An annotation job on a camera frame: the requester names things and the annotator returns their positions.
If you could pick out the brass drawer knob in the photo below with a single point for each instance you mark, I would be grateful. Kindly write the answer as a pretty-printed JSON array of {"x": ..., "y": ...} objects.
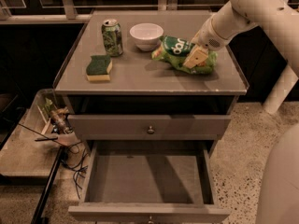
[
  {"x": 150, "y": 130},
  {"x": 150, "y": 221}
]

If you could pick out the green soda can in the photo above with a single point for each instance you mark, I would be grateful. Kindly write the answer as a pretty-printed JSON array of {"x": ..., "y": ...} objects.
[{"x": 112, "y": 38}]

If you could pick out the white ceramic bowl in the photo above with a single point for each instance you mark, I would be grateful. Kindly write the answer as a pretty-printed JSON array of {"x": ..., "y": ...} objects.
[{"x": 146, "y": 36}]

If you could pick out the white post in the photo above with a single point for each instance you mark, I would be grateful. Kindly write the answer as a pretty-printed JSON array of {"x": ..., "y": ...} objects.
[{"x": 280, "y": 91}]

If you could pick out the clear plastic bin with clutter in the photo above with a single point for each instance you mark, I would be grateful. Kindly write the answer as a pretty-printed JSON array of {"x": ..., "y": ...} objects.
[{"x": 46, "y": 121}]

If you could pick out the green rice chip bag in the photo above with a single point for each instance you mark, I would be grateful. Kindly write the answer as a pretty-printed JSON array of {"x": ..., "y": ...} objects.
[{"x": 176, "y": 51}]

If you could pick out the green yellow sponge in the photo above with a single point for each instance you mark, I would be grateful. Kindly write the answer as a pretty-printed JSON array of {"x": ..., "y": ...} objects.
[{"x": 99, "y": 68}]

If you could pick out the metal window railing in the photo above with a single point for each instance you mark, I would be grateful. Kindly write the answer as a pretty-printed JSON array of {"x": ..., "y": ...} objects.
[{"x": 78, "y": 11}]

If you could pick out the open grey middle drawer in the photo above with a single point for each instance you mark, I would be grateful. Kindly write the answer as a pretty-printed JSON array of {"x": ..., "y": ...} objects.
[{"x": 130, "y": 181}]

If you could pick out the grey drawer cabinet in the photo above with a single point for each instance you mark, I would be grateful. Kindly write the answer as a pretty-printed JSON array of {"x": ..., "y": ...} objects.
[{"x": 141, "y": 86}]

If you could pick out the brass top drawer knob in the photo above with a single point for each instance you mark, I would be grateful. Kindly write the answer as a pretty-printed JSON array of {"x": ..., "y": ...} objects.
[{"x": 150, "y": 130}]

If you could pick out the brass middle drawer knob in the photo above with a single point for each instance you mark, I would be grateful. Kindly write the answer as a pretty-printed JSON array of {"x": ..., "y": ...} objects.
[{"x": 150, "y": 221}]

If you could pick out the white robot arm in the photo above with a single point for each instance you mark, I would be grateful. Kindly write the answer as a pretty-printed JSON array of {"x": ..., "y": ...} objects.
[{"x": 279, "y": 195}]

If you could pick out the closed grey top drawer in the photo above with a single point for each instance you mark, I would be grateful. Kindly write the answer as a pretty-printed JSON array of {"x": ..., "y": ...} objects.
[{"x": 134, "y": 127}]

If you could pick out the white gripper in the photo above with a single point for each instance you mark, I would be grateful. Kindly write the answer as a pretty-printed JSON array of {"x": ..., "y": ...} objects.
[{"x": 206, "y": 37}]

